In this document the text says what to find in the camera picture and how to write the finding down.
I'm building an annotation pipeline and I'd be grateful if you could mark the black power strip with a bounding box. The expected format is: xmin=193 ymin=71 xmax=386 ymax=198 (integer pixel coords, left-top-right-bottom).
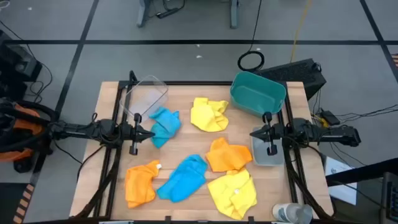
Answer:
xmin=155 ymin=7 xmax=180 ymax=19

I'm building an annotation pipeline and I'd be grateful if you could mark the clear plastic bin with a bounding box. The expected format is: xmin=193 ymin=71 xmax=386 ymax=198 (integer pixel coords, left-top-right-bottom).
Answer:
xmin=119 ymin=74 xmax=169 ymax=123

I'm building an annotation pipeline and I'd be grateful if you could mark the white paper sheet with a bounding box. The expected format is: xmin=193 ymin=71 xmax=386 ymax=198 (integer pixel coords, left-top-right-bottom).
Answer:
xmin=324 ymin=155 xmax=358 ymax=206

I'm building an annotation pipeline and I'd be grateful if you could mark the yellow cable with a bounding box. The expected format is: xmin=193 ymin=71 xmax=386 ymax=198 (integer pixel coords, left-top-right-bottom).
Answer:
xmin=289 ymin=0 xmax=313 ymax=63

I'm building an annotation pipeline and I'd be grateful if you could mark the black power adapter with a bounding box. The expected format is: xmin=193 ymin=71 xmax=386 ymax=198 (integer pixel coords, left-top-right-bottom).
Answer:
xmin=320 ymin=109 xmax=341 ymax=127

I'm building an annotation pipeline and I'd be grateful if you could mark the orange black hazard strip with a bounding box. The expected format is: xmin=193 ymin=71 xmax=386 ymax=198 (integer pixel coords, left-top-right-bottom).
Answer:
xmin=12 ymin=183 xmax=35 ymax=224

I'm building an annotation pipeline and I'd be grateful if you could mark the orange and black vacuum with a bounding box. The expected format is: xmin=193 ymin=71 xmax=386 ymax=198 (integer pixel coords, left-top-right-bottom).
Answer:
xmin=0 ymin=98 xmax=60 ymax=174

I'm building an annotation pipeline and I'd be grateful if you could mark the large yellow microfiber towel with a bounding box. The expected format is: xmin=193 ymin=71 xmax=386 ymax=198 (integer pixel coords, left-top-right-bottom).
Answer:
xmin=207 ymin=169 xmax=258 ymax=221

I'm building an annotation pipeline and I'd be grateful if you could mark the grey table leg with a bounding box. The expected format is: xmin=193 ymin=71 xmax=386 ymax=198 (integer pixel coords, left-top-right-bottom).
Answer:
xmin=229 ymin=0 xmax=241 ymax=29
xmin=136 ymin=0 xmax=152 ymax=28

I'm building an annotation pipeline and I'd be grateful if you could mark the black computer tower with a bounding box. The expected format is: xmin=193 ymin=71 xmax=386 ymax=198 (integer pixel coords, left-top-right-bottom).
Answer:
xmin=253 ymin=58 xmax=327 ymax=101

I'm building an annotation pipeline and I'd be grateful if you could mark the large blue microfiber towel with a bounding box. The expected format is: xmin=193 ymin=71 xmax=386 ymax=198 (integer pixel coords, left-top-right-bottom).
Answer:
xmin=156 ymin=154 xmax=208 ymax=203

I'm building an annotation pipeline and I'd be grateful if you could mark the teal plastic bin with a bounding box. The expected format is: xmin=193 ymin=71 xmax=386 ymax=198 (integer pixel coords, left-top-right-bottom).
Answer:
xmin=229 ymin=70 xmax=287 ymax=119

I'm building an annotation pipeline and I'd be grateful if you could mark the small blue microfiber towel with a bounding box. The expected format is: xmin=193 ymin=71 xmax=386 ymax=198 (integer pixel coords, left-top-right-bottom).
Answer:
xmin=148 ymin=106 xmax=182 ymax=149

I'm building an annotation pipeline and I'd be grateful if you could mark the black equipment stack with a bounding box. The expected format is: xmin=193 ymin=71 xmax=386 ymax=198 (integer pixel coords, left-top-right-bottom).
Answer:
xmin=0 ymin=29 xmax=43 ymax=100

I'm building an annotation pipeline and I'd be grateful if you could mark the small yellow microfiber towel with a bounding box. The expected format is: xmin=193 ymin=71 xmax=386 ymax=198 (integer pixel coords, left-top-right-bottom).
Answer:
xmin=190 ymin=97 xmax=230 ymax=133

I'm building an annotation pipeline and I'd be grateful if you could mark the dark table edge beam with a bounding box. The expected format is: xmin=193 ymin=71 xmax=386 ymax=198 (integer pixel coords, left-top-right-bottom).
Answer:
xmin=325 ymin=157 xmax=398 ymax=187

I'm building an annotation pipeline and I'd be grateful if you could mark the black metal table frame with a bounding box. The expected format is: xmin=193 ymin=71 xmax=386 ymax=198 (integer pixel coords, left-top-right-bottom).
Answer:
xmin=74 ymin=70 xmax=336 ymax=224

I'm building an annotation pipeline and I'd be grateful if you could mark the clear plastic cup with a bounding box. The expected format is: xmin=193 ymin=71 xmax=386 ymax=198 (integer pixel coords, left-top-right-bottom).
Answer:
xmin=272 ymin=202 xmax=313 ymax=224

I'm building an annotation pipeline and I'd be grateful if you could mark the black coiled cable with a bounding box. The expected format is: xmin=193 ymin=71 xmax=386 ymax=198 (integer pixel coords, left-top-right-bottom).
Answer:
xmin=237 ymin=0 xmax=266 ymax=72

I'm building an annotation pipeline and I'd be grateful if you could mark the orange microfiber towel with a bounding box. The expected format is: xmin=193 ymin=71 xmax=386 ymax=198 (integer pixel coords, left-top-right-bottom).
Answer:
xmin=124 ymin=159 xmax=162 ymax=209
xmin=205 ymin=136 xmax=253 ymax=173

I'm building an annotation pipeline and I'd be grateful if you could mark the grey device with keys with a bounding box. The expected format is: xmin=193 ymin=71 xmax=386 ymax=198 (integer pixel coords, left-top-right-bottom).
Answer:
xmin=381 ymin=170 xmax=398 ymax=224

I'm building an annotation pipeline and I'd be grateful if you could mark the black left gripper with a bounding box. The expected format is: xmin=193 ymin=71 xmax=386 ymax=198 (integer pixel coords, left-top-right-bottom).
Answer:
xmin=120 ymin=113 xmax=156 ymax=156

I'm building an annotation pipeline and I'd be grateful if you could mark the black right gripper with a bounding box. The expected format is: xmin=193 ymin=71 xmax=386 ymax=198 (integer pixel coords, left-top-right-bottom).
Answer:
xmin=249 ymin=111 xmax=285 ymax=156

